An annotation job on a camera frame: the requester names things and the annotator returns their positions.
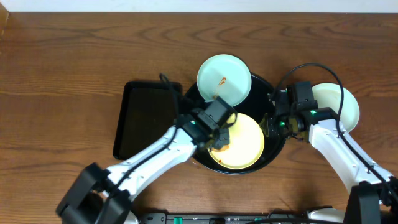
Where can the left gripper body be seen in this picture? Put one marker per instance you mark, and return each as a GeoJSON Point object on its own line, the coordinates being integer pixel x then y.
{"type": "Point", "coordinates": [218, 140]}

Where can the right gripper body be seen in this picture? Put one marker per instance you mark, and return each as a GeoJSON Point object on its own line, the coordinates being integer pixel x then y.
{"type": "Point", "coordinates": [280, 125]}

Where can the orange green sponge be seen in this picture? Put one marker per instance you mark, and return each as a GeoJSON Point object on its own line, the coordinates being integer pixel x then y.
{"type": "Point", "coordinates": [223, 148]}

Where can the yellow plate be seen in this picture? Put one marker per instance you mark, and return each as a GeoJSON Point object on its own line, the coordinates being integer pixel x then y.
{"type": "Point", "coordinates": [246, 144]}

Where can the light blue plate front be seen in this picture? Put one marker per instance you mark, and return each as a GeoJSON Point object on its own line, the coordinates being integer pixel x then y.
{"type": "Point", "coordinates": [329, 95]}

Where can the light blue plate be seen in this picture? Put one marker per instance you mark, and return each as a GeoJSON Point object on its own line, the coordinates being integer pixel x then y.
{"type": "Point", "coordinates": [225, 76]}
{"type": "Point", "coordinates": [329, 95]}

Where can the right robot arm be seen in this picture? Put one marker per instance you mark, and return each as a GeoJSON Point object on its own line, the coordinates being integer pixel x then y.
{"type": "Point", "coordinates": [372, 189]}

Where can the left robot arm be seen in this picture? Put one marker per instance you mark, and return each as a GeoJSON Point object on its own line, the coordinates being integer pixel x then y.
{"type": "Point", "coordinates": [106, 195]}

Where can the black rectangular tray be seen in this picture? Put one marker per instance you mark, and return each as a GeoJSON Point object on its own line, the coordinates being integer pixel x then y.
{"type": "Point", "coordinates": [147, 111]}

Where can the light blue plate back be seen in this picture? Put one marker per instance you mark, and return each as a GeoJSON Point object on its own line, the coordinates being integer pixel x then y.
{"type": "Point", "coordinates": [225, 76]}

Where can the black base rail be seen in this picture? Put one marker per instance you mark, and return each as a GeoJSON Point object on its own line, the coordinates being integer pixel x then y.
{"type": "Point", "coordinates": [162, 218]}

